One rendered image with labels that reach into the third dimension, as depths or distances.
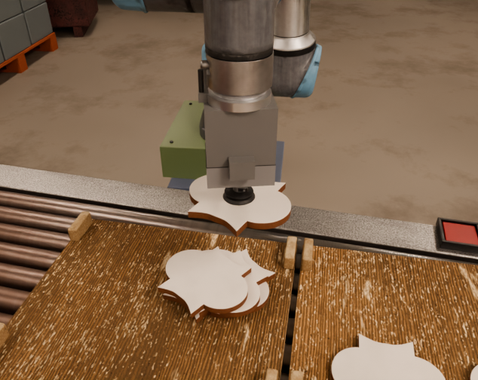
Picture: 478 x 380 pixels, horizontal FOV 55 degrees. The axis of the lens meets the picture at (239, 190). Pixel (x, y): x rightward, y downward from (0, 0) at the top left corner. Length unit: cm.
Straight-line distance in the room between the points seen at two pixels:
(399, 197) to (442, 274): 190
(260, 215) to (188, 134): 60
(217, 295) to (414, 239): 42
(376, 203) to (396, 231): 170
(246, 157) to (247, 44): 13
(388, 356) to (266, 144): 34
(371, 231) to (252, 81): 51
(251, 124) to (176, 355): 34
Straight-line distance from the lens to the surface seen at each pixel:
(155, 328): 72
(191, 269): 73
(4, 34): 464
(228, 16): 48
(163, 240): 86
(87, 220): 91
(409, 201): 272
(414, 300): 79
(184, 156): 111
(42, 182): 113
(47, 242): 95
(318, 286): 78
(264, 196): 62
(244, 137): 54
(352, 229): 93
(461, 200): 284
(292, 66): 101
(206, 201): 61
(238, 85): 50
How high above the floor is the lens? 148
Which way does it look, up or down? 34 degrees down
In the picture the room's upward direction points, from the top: straight up
